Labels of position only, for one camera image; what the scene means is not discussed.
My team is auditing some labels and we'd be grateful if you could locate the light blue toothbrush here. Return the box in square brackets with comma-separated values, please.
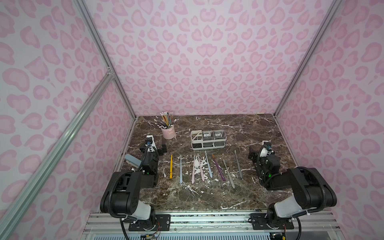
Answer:
[179, 156, 183, 185]

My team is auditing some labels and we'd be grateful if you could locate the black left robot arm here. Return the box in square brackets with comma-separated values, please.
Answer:
[100, 135, 167, 229]

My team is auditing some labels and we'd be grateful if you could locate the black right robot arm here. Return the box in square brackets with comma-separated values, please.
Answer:
[248, 142, 337, 229]

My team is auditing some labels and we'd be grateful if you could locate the dark grey toothbrush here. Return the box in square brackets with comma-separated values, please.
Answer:
[234, 150, 244, 180]

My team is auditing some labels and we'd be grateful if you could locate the grey blue toothbrush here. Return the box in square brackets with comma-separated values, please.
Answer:
[205, 151, 213, 178]

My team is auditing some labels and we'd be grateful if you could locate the cream toothbrush holder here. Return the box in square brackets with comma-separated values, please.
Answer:
[191, 130, 227, 151]

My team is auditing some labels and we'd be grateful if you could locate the pale pink toothbrush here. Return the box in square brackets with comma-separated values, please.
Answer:
[192, 155, 196, 184]

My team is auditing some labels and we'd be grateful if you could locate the pink pencil cup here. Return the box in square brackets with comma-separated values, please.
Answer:
[161, 126, 176, 140]

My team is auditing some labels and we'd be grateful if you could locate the grey blue box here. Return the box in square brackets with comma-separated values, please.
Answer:
[125, 154, 142, 168]

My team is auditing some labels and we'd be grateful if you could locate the coloured pencils bunch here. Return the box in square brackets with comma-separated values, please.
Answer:
[154, 112, 177, 130]

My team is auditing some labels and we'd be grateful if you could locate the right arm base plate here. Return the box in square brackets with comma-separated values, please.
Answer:
[248, 213, 294, 230]

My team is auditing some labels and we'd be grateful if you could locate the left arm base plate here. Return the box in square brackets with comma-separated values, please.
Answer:
[129, 214, 171, 232]

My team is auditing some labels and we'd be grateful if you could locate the aluminium frame rail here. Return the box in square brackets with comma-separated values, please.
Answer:
[80, 209, 346, 240]

